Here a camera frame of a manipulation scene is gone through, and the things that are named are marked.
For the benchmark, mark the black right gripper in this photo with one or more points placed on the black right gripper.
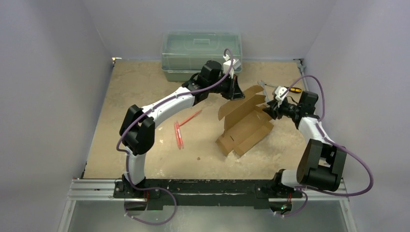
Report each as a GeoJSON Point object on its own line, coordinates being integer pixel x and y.
{"type": "Point", "coordinates": [275, 108]}

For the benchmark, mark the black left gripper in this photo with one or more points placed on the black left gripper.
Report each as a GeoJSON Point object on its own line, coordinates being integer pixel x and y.
{"type": "Point", "coordinates": [234, 92]}

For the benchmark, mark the brown cardboard box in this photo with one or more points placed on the brown cardboard box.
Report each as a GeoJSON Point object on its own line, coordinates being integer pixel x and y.
{"type": "Point", "coordinates": [245, 122]}

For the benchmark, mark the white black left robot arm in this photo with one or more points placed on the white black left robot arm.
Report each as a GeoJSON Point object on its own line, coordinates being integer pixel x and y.
{"type": "Point", "coordinates": [137, 132]}

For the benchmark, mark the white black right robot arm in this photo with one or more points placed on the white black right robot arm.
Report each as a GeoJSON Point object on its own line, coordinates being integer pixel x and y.
{"type": "Point", "coordinates": [321, 165]}

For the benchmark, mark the silver open-end wrench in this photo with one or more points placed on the silver open-end wrench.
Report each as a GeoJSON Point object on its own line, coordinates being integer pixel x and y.
{"type": "Point", "coordinates": [262, 84]}

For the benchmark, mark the red pen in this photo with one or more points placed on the red pen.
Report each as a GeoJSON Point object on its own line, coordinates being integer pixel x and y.
{"type": "Point", "coordinates": [177, 135]}
{"type": "Point", "coordinates": [189, 118]}

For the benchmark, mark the green clear-lid plastic toolbox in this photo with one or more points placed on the green clear-lid plastic toolbox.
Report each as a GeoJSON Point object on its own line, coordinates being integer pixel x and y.
{"type": "Point", "coordinates": [184, 53]}

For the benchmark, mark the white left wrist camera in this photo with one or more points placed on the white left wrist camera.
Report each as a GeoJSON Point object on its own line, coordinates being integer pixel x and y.
{"type": "Point", "coordinates": [230, 66]}

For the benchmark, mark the black yellow handled screwdriver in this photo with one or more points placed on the black yellow handled screwdriver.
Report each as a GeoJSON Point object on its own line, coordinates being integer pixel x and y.
{"type": "Point", "coordinates": [292, 90]}

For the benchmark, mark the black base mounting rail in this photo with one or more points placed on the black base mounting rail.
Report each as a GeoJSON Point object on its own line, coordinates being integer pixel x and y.
{"type": "Point", "coordinates": [277, 204]}

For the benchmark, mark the aluminium frame extrusion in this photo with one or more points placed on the aluminium frame extrusion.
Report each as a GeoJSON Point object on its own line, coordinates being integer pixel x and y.
{"type": "Point", "coordinates": [110, 189]}

